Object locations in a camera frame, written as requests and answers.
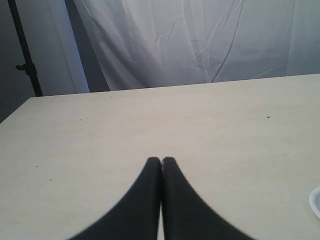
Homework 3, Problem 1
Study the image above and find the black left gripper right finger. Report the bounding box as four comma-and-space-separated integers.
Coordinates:
161, 157, 252, 240

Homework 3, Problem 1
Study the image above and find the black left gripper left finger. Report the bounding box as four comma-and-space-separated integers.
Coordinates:
71, 157, 162, 240

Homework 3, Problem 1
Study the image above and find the white plastic tray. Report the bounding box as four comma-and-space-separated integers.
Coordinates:
308, 186, 320, 220

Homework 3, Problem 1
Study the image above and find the white backdrop curtain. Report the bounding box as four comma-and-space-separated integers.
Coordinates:
16, 0, 320, 95

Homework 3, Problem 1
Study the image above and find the black stand pole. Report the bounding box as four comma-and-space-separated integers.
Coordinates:
7, 0, 43, 97

